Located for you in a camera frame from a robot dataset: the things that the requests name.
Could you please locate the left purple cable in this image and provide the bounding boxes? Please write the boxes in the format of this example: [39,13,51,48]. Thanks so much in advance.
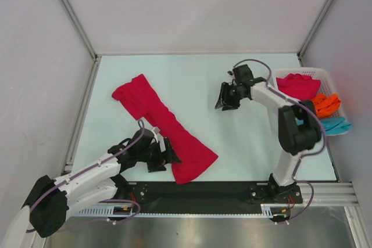
[26,119,146,233]

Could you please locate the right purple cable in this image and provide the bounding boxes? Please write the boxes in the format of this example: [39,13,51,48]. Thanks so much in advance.
[232,58,330,225]

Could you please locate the teal t shirt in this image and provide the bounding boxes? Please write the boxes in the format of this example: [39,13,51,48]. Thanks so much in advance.
[320,117,351,136]

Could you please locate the white slotted cable duct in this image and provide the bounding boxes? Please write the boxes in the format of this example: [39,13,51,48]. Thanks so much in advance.
[73,204,289,220]

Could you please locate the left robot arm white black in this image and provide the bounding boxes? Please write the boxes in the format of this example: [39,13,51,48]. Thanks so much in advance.
[24,129,181,238]

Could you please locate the orange t shirt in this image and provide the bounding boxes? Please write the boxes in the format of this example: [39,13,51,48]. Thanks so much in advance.
[311,94,341,119]

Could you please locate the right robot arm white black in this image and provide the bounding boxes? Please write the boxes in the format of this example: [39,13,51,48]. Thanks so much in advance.
[215,64,323,202]

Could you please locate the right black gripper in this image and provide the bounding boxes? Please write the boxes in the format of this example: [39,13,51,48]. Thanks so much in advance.
[215,82,246,111]

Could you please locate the purple cable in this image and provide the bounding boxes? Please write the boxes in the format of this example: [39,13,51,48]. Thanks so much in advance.
[26,119,146,233]
[232,58,330,225]

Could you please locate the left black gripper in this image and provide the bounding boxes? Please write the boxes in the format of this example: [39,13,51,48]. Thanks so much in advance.
[137,137,181,172]

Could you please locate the white plastic laundry basket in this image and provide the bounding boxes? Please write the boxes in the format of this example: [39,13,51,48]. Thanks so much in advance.
[270,67,348,122]

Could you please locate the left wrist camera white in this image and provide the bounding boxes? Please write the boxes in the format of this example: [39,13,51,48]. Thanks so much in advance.
[151,127,160,143]

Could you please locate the magenta red t shirt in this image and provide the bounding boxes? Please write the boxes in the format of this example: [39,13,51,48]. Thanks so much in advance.
[276,73,321,100]
[112,74,219,184]

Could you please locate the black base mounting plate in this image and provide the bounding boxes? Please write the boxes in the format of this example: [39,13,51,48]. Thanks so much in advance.
[115,181,303,214]

